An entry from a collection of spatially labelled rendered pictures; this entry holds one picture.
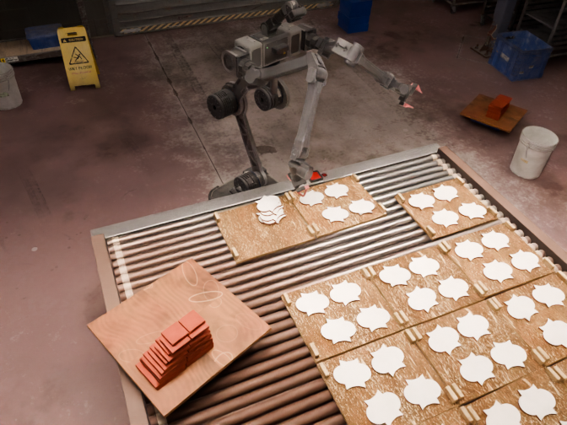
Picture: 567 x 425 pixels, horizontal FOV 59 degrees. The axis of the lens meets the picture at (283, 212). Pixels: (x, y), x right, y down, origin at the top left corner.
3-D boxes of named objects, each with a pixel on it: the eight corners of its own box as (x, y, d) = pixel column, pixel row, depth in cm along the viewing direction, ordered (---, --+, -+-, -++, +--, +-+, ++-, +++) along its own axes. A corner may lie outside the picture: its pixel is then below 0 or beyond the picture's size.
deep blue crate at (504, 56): (486, 62, 598) (496, 32, 572) (515, 59, 607) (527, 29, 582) (511, 82, 563) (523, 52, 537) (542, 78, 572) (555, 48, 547)
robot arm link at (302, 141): (320, 70, 240) (307, 66, 231) (330, 72, 236) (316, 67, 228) (300, 157, 249) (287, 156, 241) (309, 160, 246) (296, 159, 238)
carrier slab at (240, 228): (213, 216, 255) (213, 214, 254) (286, 196, 268) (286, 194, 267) (236, 264, 232) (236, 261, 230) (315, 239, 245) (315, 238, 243)
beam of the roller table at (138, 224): (92, 238, 250) (89, 229, 246) (434, 150, 314) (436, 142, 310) (94, 250, 244) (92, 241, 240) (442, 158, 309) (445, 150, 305)
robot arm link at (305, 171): (304, 148, 247) (294, 147, 240) (321, 158, 241) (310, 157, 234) (295, 170, 251) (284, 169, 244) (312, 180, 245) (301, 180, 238)
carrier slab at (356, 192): (286, 196, 268) (287, 193, 267) (352, 177, 282) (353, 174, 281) (317, 239, 245) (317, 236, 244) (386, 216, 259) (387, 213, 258)
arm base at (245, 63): (248, 72, 270) (248, 51, 262) (258, 78, 266) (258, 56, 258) (236, 77, 266) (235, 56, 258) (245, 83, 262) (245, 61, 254)
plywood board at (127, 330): (88, 327, 192) (87, 325, 191) (191, 260, 219) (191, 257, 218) (164, 418, 167) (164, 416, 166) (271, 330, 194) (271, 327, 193)
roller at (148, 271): (116, 281, 228) (114, 274, 225) (461, 182, 288) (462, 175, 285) (118, 288, 225) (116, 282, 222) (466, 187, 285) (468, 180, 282)
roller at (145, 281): (118, 288, 225) (116, 282, 221) (466, 187, 285) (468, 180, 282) (121, 297, 222) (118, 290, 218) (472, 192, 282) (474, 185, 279)
